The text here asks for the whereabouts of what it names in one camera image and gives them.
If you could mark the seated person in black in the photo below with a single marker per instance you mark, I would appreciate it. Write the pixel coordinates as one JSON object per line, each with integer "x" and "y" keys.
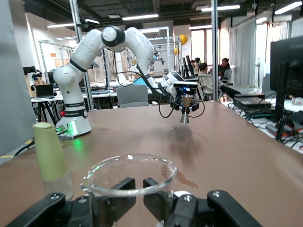
{"x": 226, "y": 68}

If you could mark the large brown liquid puddle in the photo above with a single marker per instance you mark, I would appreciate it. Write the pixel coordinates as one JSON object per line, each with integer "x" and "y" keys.
{"x": 187, "y": 183}

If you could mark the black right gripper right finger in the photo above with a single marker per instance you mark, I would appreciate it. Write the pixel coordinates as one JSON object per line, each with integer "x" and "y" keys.
{"x": 225, "y": 208}

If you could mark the black computer monitor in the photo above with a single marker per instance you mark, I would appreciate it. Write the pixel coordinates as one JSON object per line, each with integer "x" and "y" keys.
{"x": 288, "y": 54}

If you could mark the yellow hard hat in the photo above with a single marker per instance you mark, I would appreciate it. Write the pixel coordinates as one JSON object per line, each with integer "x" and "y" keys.
{"x": 183, "y": 39}
{"x": 175, "y": 51}

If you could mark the black laptop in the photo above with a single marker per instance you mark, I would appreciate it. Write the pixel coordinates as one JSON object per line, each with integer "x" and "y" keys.
{"x": 44, "y": 90}

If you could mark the grey office chair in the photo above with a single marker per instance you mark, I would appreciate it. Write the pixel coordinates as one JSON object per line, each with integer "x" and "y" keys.
{"x": 132, "y": 94}

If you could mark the seated person in grey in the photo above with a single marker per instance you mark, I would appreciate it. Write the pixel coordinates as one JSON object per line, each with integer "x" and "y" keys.
{"x": 204, "y": 68}

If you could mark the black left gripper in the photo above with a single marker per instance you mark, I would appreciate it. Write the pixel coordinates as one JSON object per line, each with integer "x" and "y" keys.
{"x": 193, "y": 95}

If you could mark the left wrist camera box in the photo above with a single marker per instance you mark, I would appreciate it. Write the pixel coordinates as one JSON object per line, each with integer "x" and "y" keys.
{"x": 185, "y": 84}

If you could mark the metal double jigger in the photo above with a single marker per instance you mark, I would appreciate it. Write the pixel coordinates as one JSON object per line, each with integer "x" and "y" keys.
{"x": 185, "y": 101}

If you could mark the white window curtain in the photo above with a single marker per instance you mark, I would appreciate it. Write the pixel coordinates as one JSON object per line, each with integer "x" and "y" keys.
{"x": 242, "y": 52}

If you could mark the black flat device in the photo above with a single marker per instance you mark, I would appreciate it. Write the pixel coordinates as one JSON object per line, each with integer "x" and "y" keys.
{"x": 251, "y": 99}

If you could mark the white office chair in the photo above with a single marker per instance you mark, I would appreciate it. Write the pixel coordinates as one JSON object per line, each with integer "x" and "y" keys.
{"x": 204, "y": 84}

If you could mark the green bottle with clear base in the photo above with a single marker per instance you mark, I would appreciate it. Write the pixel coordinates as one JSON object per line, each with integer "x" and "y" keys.
{"x": 50, "y": 160}

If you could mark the clear glass beaker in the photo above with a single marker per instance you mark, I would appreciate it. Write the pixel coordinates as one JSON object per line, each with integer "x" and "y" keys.
{"x": 127, "y": 191}

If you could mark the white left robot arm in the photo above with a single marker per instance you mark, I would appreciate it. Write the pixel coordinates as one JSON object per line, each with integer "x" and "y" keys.
{"x": 71, "y": 78}

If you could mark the aluminium frame post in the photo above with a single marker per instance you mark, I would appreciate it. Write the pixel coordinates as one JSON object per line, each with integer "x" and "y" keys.
{"x": 76, "y": 19}
{"x": 214, "y": 47}

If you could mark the grey partition panel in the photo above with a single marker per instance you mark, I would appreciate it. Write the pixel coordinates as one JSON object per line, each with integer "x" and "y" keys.
{"x": 11, "y": 82}

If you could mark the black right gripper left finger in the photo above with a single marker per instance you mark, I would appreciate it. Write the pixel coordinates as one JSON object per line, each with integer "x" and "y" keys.
{"x": 47, "y": 208}

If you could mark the ceiling tube light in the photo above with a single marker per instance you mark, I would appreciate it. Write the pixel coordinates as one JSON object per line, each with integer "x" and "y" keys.
{"x": 287, "y": 7}
{"x": 221, "y": 8}
{"x": 139, "y": 17}
{"x": 60, "y": 25}
{"x": 200, "y": 27}

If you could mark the brown table mat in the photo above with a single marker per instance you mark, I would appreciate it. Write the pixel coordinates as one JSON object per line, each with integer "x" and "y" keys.
{"x": 236, "y": 165}

